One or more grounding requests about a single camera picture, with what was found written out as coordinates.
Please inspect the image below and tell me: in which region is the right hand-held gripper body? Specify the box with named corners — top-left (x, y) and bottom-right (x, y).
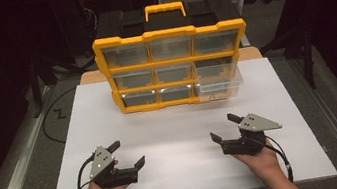
top-left (216, 108), bottom-right (287, 161)

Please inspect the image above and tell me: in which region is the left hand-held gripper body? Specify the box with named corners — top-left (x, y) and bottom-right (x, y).
top-left (85, 140), bottom-right (141, 189)

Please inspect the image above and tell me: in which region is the clear plastic drawer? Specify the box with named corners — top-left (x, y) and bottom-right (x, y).
top-left (192, 66), bottom-right (247, 104)

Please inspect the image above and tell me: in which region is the yellow black organizer cabinet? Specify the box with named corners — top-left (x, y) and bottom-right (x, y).
top-left (87, 0), bottom-right (257, 118)

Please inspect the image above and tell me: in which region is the person's right hand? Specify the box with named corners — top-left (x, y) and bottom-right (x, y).
top-left (231, 137), bottom-right (286, 183)

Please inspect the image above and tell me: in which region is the grid of transparent drawers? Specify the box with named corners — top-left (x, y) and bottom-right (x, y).
top-left (101, 26), bottom-right (249, 111)

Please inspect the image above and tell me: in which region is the black metal stand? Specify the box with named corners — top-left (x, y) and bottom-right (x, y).
top-left (25, 48), bottom-right (102, 120)
top-left (256, 19), bottom-right (321, 97)

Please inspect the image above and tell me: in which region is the right hand-held gripper cable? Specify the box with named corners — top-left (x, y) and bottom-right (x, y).
top-left (257, 133), bottom-right (295, 187)

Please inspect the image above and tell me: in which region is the black floor cable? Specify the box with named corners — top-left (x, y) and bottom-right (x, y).
top-left (37, 86), bottom-right (88, 147)

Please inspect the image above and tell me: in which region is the bundle of dark cables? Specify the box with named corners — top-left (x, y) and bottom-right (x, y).
top-left (81, 3), bottom-right (101, 40)

